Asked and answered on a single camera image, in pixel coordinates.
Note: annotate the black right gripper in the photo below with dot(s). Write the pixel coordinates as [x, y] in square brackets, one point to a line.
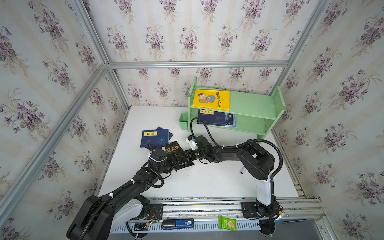
[190, 153]

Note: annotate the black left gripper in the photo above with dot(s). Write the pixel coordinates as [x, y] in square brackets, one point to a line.
[167, 157]

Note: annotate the black cover book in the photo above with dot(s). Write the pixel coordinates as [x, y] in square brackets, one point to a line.
[185, 162]

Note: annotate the dark blue thick book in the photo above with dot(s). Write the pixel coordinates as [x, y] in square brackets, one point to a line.
[212, 118]

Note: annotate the yellow cartoon cover book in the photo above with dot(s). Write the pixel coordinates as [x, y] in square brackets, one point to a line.
[212, 100]

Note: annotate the sci-fi cover magazine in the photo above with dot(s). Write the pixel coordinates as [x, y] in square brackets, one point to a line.
[230, 120]

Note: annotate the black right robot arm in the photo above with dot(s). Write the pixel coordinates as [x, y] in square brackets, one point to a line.
[261, 158]

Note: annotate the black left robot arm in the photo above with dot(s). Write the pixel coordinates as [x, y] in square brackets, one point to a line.
[95, 219]

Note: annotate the blue book yellow label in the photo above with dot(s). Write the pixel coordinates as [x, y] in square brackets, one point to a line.
[158, 138]

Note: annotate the green pen holder cup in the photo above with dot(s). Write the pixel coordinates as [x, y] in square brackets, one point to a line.
[184, 121]

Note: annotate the blue white marker pen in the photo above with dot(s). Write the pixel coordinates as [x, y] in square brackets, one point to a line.
[243, 170]

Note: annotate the green wooden bookshelf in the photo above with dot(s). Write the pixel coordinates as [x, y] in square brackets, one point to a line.
[255, 114]

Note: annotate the blue black handheld device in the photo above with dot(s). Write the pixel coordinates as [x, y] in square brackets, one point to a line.
[176, 224]

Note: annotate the green snack packet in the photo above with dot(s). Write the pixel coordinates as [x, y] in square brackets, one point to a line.
[227, 224]

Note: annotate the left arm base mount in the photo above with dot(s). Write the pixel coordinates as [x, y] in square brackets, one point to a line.
[150, 212]

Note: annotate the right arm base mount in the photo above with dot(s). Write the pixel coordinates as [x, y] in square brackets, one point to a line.
[256, 210]

